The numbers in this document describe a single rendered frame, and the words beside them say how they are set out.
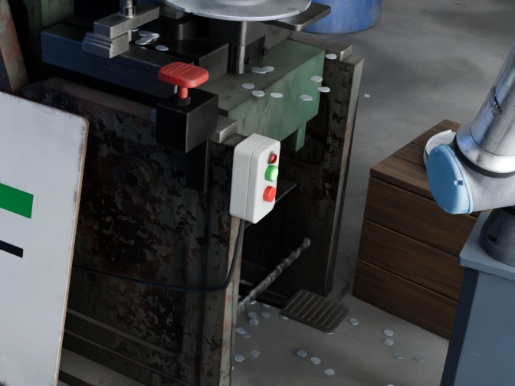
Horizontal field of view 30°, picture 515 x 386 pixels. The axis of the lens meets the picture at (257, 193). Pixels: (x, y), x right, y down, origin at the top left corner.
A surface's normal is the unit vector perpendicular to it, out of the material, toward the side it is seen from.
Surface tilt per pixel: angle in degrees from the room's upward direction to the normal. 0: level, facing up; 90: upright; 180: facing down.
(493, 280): 90
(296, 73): 90
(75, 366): 0
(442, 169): 97
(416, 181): 0
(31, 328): 78
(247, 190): 90
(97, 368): 0
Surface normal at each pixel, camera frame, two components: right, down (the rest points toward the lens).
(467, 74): 0.07, -0.87
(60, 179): -0.44, 0.21
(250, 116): 0.87, 0.29
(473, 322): -0.41, 0.41
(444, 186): -0.94, 0.21
